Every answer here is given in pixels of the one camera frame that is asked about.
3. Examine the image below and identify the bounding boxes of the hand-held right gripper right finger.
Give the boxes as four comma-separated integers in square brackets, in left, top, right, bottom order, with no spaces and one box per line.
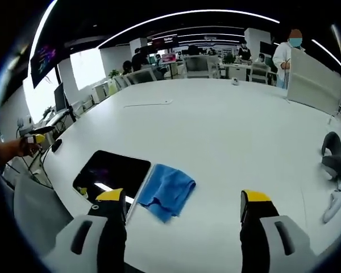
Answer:
[239,189,317,273]

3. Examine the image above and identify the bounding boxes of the grey headset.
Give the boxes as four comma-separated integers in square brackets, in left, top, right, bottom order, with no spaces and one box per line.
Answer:
[320,131,341,181]

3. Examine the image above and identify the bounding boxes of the blue cleaning cloth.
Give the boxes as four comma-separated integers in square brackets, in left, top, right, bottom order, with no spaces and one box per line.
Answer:
[137,163,197,224]

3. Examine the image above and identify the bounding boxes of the white handheld controller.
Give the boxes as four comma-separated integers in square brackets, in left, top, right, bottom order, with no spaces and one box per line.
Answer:
[322,188,341,224]

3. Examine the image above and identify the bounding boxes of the white mesh office chair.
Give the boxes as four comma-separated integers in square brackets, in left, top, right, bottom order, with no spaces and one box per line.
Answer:
[123,68,157,85]
[249,63,270,84]
[184,55,211,80]

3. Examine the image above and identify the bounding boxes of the black cable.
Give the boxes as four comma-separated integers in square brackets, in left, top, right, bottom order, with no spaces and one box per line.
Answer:
[5,146,56,190]

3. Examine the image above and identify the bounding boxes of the white desk divider panel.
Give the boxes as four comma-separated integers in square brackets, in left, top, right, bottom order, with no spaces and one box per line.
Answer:
[285,46,341,116]

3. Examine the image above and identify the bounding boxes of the thin white strip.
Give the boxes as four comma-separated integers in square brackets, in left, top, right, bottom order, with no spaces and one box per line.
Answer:
[123,99,174,109]

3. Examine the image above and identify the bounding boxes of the black tablet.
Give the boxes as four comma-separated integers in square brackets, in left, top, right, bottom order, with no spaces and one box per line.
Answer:
[72,150,152,226]

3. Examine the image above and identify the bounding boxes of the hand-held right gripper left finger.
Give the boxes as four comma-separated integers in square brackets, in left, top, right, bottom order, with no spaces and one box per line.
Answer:
[49,188,129,273]

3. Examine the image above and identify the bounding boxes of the black computer monitor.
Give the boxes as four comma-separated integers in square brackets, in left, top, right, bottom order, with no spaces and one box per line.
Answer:
[53,82,77,122]

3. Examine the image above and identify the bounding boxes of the dark wall screen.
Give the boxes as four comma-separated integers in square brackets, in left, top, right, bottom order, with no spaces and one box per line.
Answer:
[29,43,60,89]

